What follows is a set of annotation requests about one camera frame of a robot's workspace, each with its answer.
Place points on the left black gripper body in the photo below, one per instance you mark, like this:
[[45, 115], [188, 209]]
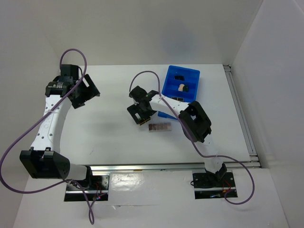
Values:
[[79, 88]]

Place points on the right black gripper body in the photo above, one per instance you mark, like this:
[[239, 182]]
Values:
[[147, 109]]

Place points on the black gold lipstick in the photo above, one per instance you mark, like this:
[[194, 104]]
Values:
[[178, 99], [143, 121]]

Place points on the eyeshadow palette clear case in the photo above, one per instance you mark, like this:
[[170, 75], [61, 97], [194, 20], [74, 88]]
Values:
[[159, 127]]

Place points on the beige makeup sponge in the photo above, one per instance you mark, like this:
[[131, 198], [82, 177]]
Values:
[[181, 87]]

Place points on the black square compact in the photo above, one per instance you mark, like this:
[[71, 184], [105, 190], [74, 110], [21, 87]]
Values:
[[179, 77]]

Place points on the green round compact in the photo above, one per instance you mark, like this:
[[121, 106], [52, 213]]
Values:
[[186, 88]]

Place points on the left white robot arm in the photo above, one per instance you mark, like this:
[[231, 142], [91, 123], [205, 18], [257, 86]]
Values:
[[43, 160]]

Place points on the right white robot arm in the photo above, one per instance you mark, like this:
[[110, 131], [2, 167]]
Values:
[[194, 121]]

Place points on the blue plastic organizer bin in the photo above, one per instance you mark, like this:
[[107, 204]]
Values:
[[181, 83]]

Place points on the front aluminium rail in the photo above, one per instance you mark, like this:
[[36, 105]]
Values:
[[167, 167]]

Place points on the aluminium rail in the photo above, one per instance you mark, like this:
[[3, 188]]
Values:
[[242, 119], [167, 167]]

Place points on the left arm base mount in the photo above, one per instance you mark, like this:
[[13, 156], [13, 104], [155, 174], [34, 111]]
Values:
[[95, 189]]

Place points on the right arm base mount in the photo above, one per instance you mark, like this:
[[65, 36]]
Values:
[[207, 188]]

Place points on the right side aluminium rail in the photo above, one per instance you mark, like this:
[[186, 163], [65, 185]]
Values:
[[242, 119]]

